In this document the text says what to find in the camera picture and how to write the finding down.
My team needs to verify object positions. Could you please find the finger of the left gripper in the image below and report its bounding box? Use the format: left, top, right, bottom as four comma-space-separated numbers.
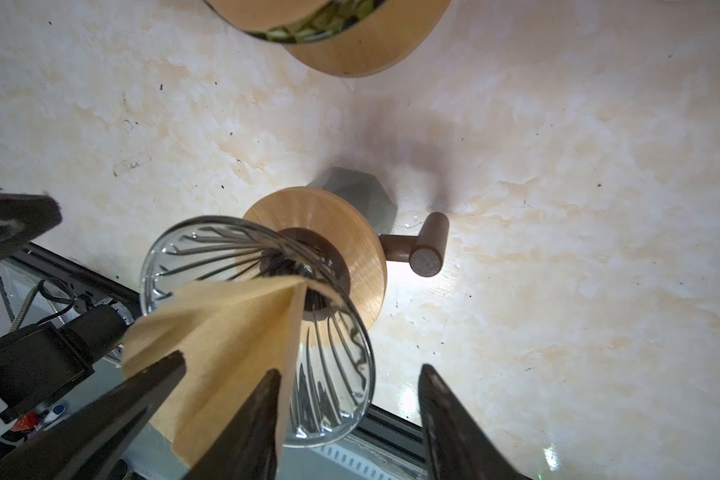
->
0, 351, 186, 479
0, 193, 62, 260

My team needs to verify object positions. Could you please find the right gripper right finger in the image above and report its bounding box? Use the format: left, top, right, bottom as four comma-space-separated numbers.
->
418, 364, 525, 480

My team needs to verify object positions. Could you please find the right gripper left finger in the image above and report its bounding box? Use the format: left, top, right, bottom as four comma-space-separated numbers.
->
184, 369, 282, 480

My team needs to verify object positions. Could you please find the grey ribbed glass dripper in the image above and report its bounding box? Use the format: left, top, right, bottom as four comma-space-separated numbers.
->
123, 216, 375, 464

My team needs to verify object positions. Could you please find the grey glass server with knob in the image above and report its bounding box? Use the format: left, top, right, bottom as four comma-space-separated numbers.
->
305, 166, 451, 279

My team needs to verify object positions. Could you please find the wooden dripper ring stand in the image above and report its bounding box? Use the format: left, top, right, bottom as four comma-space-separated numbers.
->
285, 0, 450, 78

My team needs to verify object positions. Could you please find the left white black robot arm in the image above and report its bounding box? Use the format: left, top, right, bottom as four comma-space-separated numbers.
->
0, 194, 186, 479

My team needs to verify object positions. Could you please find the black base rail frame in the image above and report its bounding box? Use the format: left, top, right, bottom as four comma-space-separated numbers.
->
0, 245, 426, 479

